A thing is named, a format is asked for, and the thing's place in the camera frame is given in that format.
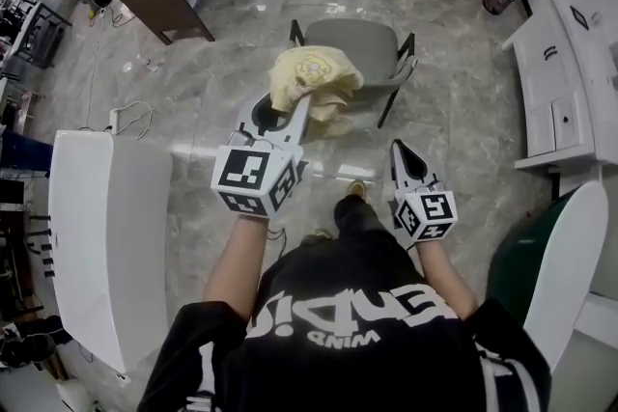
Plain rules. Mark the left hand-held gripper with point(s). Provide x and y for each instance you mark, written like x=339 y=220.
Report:
x=246 y=176

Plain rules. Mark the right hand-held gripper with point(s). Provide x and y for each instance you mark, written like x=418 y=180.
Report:
x=427 y=214

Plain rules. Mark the pale yellow clothes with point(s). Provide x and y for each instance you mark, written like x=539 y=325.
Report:
x=314 y=72

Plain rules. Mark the grey chair with black legs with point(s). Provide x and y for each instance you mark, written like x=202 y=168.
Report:
x=367 y=48

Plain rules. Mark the person's left forearm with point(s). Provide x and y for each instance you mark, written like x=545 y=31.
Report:
x=234 y=265

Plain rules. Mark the person's right forearm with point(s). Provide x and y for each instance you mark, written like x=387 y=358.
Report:
x=446 y=280

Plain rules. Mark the person's right shoe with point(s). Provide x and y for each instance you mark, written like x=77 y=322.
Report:
x=357 y=188

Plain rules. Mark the person's shoe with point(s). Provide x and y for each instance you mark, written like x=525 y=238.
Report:
x=357 y=188
x=323 y=233

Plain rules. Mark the person's black trousers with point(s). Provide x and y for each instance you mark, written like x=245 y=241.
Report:
x=355 y=217

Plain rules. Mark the person's left shoe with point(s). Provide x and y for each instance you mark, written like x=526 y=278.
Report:
x=323 y=233

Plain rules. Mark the white vanity cabinet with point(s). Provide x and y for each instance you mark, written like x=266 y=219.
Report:
x=560 y=96

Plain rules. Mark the person's black printed t-shirt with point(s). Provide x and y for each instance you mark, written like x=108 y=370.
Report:
x=352 y=352

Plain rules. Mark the white table left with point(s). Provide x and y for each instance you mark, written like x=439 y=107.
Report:
x=101 y=236

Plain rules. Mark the black framed plate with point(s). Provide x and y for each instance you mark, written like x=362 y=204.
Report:
x=579 y=17

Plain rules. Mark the black metal rack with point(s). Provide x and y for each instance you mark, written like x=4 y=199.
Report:
x=41 y=38

